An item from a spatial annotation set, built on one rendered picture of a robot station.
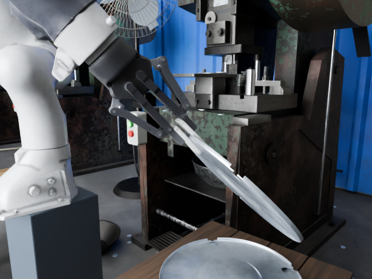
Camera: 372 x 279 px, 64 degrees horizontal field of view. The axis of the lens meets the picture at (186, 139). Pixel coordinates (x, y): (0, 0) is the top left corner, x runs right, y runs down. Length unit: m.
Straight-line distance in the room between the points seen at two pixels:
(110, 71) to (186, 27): 2.69
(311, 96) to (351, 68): 0.93
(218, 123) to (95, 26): 0.68
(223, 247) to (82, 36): 0.56
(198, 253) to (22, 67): 0.56
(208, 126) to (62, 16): 0.73
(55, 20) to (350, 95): 2.01
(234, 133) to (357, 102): 1.39
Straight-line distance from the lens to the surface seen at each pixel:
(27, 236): 0.85
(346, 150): 2.31
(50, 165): 0.82
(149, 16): 1.95
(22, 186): 0.81
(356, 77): 2.25
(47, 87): 0.77
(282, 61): 1.38
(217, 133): 1.06
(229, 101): 1.13
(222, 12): 1.26
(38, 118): 0.80
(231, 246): 0.78
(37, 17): 0.48
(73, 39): 0.46
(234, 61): 1.28
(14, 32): 0.86
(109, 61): 0.46
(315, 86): 1.37
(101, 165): 2.69
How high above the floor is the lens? 0.76
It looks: 11 degrees down
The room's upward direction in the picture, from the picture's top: straight up
